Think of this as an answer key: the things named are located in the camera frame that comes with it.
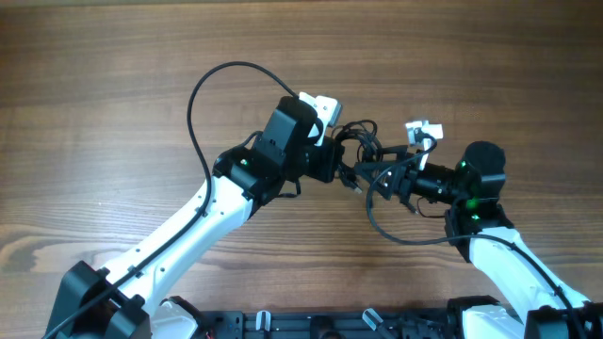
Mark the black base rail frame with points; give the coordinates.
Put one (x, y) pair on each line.
(408, 324)

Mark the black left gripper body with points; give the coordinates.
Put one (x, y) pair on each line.
(314, 158)

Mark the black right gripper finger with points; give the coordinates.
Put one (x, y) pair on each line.
(399, 151)
(386, 173)

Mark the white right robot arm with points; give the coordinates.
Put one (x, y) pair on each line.
(540, 305)

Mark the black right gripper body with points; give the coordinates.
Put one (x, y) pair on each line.
(399, 178)

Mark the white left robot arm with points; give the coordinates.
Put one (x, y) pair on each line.
(127, 296)

